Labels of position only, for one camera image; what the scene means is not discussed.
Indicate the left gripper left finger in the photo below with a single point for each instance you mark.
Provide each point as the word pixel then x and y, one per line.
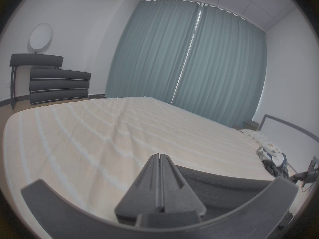
pixel 139 193

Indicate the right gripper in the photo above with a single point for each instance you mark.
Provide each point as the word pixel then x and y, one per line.
pixel 312 172

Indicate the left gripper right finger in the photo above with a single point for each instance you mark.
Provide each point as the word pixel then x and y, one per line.
pixel 179 193

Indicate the black T-shirt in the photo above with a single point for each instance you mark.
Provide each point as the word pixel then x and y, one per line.
pixel 224 193

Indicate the pile of clothes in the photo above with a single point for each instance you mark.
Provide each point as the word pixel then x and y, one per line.
pixel 273 153

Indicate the bed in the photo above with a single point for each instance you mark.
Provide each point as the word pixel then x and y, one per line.
pixel 99 138

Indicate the black shiny garment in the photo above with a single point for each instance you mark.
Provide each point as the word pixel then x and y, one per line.
pixel 274 169

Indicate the white printed pillow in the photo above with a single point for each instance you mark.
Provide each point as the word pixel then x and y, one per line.
pixel 256 136

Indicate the grey bedside table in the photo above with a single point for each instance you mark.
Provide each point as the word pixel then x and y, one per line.
pixel 246 125

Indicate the blue-green curtain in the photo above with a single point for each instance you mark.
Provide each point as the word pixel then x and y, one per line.
pixel 154 53
pixel 224 71

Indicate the black dressing table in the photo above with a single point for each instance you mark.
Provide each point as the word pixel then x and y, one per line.
pixel 35 60

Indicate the round white mirror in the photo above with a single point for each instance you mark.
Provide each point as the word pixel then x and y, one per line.
pixel 39 37

